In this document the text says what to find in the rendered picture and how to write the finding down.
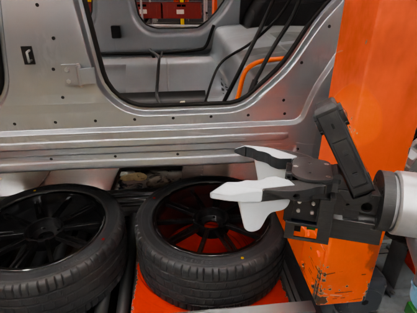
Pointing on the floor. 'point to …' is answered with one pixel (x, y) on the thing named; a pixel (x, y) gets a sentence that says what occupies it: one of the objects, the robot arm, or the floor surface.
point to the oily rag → (158, 181)
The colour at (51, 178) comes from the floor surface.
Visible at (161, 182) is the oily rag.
